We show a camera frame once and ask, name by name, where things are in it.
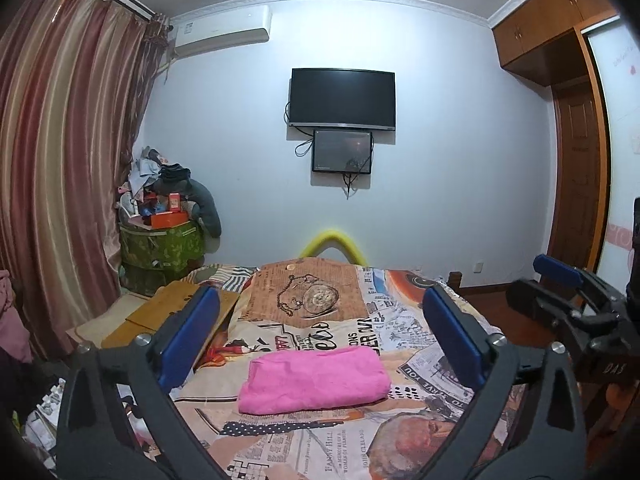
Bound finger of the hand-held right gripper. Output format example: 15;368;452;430
506;280;601;331
532;254;626;311

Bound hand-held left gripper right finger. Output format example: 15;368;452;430
422;285;587;480

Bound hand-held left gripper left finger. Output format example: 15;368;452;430
56;285;228;480

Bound pink knitted cardigan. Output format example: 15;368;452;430
237;347;392;416

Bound pile of clothes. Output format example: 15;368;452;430
117;146;193;221

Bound brown cardboard sheet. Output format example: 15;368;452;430
65;280;241;351

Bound green patterned storage box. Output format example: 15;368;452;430
118;222;206;296

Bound brown wooden door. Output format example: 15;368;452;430
545;77;608;266

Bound flat orange box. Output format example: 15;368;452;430
145;212;191;228

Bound printed bed sheet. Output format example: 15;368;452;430
172;257;506;480

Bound grey plush pillow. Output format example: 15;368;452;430
187;178;222;238

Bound yellow foam tube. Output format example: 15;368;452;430
298;230;366;265

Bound pile of white papers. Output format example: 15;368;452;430
22;377;68;461

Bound white wardrobe door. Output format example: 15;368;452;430
585;10;640;271

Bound pink cloth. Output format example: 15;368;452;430
0;270;33;361

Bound striped red curtain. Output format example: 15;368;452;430
0;0;171;361

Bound wooden overhead cabinet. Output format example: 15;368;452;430
492;0;616;78

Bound white air conditioner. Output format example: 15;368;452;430
167;4;273;58

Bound dangling black cable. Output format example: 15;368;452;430
341;157;373;198

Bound small black wall monitor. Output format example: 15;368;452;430
311;129;374;175

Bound black wall television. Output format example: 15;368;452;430
288;67;397;132

